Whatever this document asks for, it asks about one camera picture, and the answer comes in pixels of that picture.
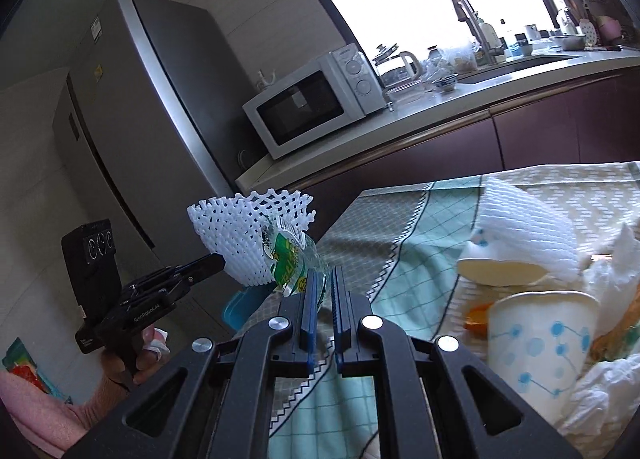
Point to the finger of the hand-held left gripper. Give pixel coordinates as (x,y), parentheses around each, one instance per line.
(205,265)

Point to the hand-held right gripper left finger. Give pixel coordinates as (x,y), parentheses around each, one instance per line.
(310,306)

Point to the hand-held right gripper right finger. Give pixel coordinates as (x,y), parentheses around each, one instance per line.
(341,306)

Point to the white foam fruit net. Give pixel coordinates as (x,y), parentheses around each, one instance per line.
(230,234)

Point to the green printed plastic wrapper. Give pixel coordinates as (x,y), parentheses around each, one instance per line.
(290,259)

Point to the blue plastic bin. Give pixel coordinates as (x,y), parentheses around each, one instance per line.
(242,311)

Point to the blue dotted paper cup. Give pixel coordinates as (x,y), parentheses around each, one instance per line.
(540,339)
(495,271)

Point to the person's left forearm pink sleeve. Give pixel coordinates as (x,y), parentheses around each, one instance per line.
(45,414)

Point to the person's left hand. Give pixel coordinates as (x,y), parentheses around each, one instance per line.
(150,354)

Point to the patterned green beige tablecloth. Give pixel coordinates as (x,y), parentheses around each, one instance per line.
(400,259)

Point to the colourful printed cloth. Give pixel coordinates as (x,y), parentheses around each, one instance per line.
(30,369)

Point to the orange peel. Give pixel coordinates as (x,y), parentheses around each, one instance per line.
(477,319)

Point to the grey refrigerator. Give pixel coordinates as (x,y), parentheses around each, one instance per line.
(150,104)

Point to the white microwave oven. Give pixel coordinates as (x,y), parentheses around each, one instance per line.
(300,104)

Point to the white foam sleeve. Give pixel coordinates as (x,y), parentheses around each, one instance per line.
(525,224)

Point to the dark kitchen counter cabinet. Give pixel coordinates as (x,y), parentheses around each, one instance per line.
(500,124)

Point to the electric kettle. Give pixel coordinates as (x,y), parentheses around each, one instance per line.
(395,69)

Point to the small blue white bowl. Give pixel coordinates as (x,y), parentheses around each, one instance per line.
(444,83)

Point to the clear plastic bags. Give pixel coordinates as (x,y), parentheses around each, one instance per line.
(457,59)

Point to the crumpled white tissue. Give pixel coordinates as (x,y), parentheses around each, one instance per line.
(605,394)
(617,259)

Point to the kitchen sink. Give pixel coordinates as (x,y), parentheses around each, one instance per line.
(520,68)

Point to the white soap bottle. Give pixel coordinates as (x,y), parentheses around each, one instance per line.
(487,39)

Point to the metal kitchen faucet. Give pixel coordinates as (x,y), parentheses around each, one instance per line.
(467,9)

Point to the white pot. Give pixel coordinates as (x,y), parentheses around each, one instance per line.
(572,42)

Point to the white spotted strainer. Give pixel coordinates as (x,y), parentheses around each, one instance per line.
(589,33)

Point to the pink pot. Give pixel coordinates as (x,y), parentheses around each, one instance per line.
(610,28)

